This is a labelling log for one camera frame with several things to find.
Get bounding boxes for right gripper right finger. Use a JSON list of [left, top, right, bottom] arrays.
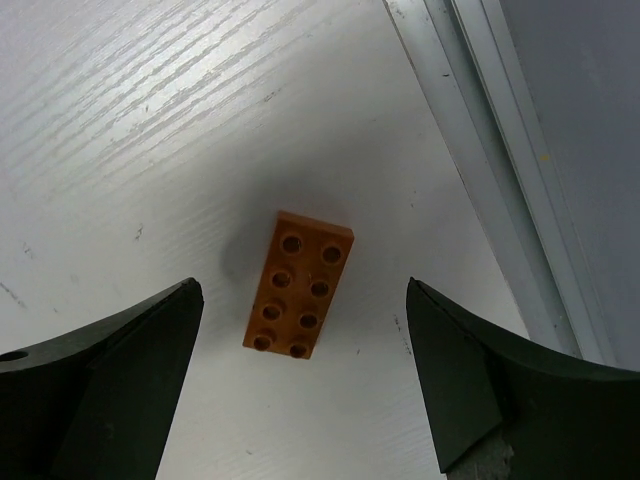
[[406, 279, 639, 479]]

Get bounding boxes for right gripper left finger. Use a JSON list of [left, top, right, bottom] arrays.
[[1, 278, 204, 479]]

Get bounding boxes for orange lego plate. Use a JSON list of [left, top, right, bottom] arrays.
[[243, 211, 354, 359]]

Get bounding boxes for aluminium rail frame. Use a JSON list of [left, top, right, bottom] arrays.
[[385, 1, 618, 366]]

